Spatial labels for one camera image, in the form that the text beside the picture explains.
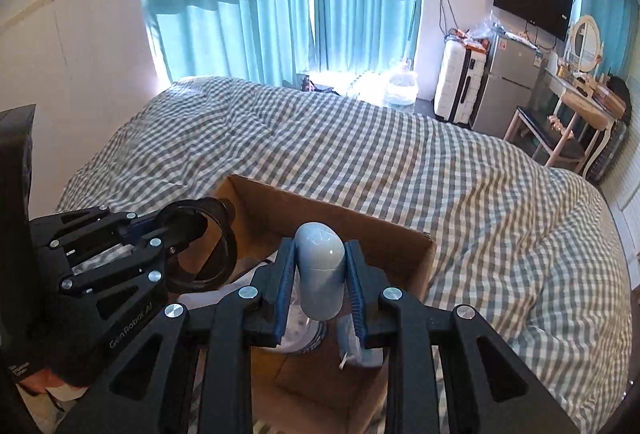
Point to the silver small fridge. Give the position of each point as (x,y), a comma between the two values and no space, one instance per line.
(507,83)

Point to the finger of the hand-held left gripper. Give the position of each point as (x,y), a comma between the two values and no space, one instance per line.
(140,264)
(136,229)

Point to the white hard-shell suitcase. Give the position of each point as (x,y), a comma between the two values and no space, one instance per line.
(452,83)

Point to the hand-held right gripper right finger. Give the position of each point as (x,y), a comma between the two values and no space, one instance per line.
(356,294)

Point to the white oval vanity mirror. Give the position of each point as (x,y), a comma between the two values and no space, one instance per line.
(585,41)

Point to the wooden chair black seat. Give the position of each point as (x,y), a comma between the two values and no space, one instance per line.
(542,123)

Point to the clear water jug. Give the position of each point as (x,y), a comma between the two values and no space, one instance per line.
(400,86)

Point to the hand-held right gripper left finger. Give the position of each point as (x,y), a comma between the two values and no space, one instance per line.
(282,286)

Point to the grey white checked blanket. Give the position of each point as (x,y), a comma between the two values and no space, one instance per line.
(400,174)

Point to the clear plastic bag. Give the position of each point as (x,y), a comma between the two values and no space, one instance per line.
(302,339)
(482,29)

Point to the brown cardboard box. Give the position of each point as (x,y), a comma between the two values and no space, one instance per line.
(280,213)

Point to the black bag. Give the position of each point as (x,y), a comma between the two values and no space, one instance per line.
(617,93)

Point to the orange snack packet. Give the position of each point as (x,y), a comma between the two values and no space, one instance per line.
(472,43)

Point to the white dressing table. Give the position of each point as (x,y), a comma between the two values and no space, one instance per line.
(590,111)

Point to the dark hard-shell suitcase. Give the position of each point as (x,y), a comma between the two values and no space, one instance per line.
(607,153)

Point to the white louvred wardrobe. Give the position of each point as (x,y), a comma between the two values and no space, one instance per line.
(631,174)

